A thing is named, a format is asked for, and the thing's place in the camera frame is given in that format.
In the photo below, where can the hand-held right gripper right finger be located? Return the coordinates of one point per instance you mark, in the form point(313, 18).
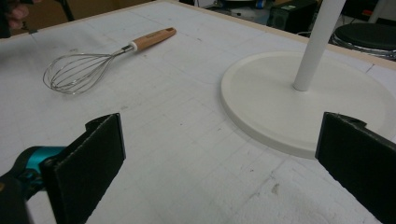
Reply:
point(358, 161)

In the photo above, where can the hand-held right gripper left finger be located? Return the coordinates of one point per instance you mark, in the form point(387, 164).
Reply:
point(87, 168)

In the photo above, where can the black metal stand leg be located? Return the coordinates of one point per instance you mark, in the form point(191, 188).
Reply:
point(66, 9)

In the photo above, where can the white stand with round base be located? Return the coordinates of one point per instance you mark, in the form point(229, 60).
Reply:
point(280, 109)

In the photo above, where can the black round stool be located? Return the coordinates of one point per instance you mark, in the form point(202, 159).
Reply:
point(367, 39)

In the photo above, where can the white pole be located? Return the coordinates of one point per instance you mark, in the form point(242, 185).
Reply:
point(379, 11)

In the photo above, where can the black computer case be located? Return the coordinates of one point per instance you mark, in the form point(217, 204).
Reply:
point(291, 17)

